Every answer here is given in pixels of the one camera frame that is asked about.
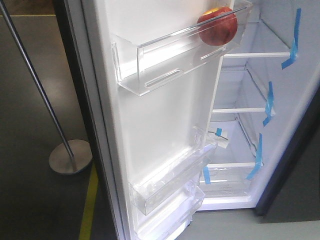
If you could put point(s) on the white fridge door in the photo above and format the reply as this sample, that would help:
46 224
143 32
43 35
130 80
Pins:
130 135

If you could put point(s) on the red yellow apple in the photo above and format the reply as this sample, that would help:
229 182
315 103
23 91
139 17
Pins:
220 31

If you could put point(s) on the grey side-by-side fridge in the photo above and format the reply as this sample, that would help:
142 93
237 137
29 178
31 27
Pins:
268 101

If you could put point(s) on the clear upper door bin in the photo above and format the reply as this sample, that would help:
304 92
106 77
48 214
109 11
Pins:
142 68

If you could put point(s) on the clear door bin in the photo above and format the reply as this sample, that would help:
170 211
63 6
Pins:
142 68
164 181

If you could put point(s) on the white paper packet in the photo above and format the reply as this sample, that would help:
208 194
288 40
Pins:
218 136

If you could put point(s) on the clear lower door bin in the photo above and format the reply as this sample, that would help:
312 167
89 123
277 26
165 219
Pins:
164 181

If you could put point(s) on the silver sign stand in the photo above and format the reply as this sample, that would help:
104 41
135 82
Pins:
71 156

